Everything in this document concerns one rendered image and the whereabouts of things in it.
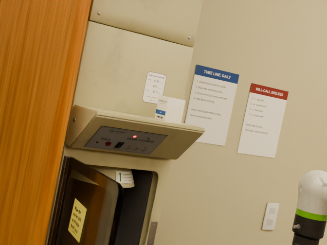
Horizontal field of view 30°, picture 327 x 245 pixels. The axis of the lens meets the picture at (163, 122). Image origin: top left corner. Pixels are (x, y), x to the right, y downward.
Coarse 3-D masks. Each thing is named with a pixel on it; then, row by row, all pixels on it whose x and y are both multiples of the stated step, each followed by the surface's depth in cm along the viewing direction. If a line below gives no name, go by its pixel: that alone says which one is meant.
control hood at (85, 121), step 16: (80, 112) 141; (96, 112) 135; (112, 112) 143; (80, 128) 140; (96, 128) 139; (128, 128) 143; (144, 128) 145; (160, 128) 147; (176, 128) 149; (192, 128) 151; (80, 144) 143; (160, 144) 153; (176, 144) 155
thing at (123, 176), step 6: (96, 168) 157; (102, 168) 157; (108, 168) 157; (114, 168) 158; (120, 168) 159; (126, 168) 160; (108, 174) 156; (114, 174) 157; (120, 174) 158; (126, 174) 160; (120, 180) 158; (126, 180) 159; (132, 180) 162; (126, 186) 159; (132, 186) 161
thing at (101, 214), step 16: (80, 176) 135; (96, 176) 127; (64, 192) 142; (80, 192) 134; (96, 192) 126; (112, 192) 120; (64, 208) 141; (96, 208) 125; (112, 208) 118; (64, 224) 139; (96, 224) 124; (112, 224) 118; (64, 240) 138; (80, 240) 130; (96, 240) 123; (112, 240) 118
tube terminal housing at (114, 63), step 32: (96, 32) 145; (128, 32) 150; (96, 64) 146; (128, 64) 151; (160, 64) 157; (96, 96) 148; (128, 96) 153; (96, 160) 150; (128, 160) 156; (160, 160) 162; (160, 192) 163
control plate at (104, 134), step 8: (104, 128) 140; (112, 128) 141; (120, 128) 142; (96, 136) 142; (104, 136) 143; (112, 136) 144; (120, 136) 144; (128, 136) 145; (144, 136) 147; (152, 136) 148; (160, 136) 149; (88, 144) 144; (96, 144) 145; (104, 144) 146; (112, 144) 147; (128, 144) 148; (136, 144) 149; (144, 144) 150; (152, 144) 151; (136, 152) 152; (144, 152) 154
